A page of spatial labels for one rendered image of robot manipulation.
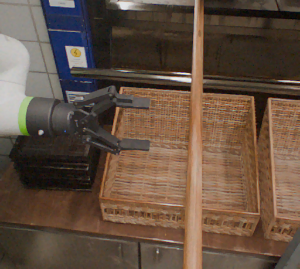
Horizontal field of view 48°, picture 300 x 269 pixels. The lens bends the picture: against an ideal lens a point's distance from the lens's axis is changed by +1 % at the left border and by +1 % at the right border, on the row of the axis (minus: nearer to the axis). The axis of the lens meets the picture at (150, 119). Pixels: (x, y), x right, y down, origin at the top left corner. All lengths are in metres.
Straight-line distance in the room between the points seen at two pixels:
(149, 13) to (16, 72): 0.59
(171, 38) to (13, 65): 0.68
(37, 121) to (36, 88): 0.84
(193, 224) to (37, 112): 0.41
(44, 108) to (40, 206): 0.70
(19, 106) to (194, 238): 0.47
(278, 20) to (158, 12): 0.41
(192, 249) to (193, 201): 0.09
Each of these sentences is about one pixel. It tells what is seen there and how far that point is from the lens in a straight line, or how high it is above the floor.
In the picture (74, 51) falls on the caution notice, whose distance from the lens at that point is 1.38.
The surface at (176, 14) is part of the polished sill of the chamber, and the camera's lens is 1.25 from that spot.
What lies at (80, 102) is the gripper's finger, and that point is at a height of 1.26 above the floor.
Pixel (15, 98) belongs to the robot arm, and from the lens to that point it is 0.83.
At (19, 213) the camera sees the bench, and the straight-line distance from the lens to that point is 1.43.
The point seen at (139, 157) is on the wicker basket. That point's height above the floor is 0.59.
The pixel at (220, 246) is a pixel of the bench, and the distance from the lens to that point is 1.30.
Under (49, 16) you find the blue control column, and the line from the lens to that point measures 1.34.
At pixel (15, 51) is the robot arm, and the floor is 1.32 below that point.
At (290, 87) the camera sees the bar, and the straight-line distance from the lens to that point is 0.98.
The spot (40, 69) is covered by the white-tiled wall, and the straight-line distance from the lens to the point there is 1.54.
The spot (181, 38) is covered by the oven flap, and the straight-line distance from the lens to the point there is 1.32.
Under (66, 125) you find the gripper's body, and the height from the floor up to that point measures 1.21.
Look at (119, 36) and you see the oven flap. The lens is 1.35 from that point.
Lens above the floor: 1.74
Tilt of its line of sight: 44 degrees down
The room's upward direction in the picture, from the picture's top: straight up
